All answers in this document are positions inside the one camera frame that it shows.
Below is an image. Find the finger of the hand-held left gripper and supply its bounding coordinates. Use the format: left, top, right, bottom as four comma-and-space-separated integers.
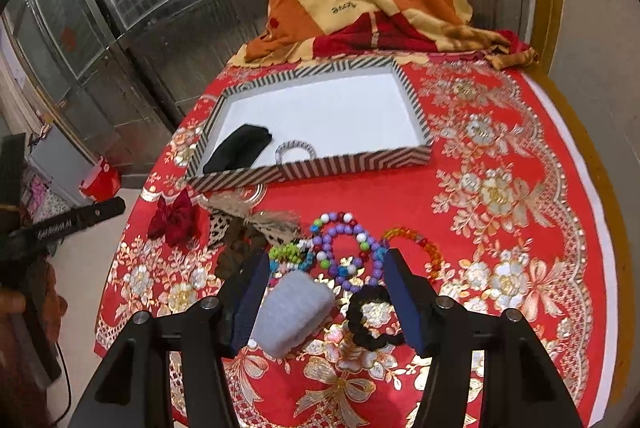
7, 197, 126, 252

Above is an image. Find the steel door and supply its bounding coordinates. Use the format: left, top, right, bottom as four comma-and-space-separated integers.
0, 0, 281, 189

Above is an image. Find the multicolour bead bracelet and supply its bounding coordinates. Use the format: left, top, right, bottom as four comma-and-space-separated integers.
308, 210, 373, 276

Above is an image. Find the black cable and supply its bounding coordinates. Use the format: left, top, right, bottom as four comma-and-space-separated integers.
49, 340, 77, 425

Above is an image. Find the chunky green blue bracelet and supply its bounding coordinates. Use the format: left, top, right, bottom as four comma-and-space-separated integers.
267, 240, 317, 283

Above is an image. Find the red velvet bow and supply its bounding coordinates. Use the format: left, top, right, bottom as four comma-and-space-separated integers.
147, 188, 201, 249

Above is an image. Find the red floral tablecloth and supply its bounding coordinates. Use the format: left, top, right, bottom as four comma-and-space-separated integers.
95, 53, 618, 428

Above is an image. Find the red gift bag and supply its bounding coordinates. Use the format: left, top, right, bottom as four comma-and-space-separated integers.
80, 157, 122, 202

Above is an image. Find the pale blue fuzzy hair band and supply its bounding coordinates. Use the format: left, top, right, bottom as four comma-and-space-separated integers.
248, 269, 335, 355

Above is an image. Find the person's left hand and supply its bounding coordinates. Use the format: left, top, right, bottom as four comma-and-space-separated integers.
30, 258, 68, 331

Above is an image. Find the grey box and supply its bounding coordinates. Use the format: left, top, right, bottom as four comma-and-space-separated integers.
27, 127, 96, 205

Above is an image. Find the leopard burlap bow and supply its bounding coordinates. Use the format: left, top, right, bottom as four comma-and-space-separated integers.
200, 193, 306, 250

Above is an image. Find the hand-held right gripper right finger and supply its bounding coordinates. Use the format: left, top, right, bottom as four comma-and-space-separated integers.
382, 248, 586, 428

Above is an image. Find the brown scrunchie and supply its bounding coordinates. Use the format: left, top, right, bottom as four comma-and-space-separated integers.
216, 225, 273, 281

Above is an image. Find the striped tray box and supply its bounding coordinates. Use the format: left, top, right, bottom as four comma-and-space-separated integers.
186, 58, 433, 194

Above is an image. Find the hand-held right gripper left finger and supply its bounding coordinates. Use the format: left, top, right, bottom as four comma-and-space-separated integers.
67, 248, 271, 428

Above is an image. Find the silver spiral hair tie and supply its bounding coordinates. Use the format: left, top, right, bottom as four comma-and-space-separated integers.
275, 140, 321, 166

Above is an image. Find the orange crystal bracelet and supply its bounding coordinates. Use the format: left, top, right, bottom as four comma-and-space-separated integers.
382, 228, 443, 281

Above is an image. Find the black scrunchie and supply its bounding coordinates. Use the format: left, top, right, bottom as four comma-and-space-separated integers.
345, 285, 407, 351

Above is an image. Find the purple bead bracelet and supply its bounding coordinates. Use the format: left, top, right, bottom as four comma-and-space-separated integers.
315, 233, 388, 295

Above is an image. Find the black velvet cloth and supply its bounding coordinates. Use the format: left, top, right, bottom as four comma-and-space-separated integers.
202, 124, 273, 173

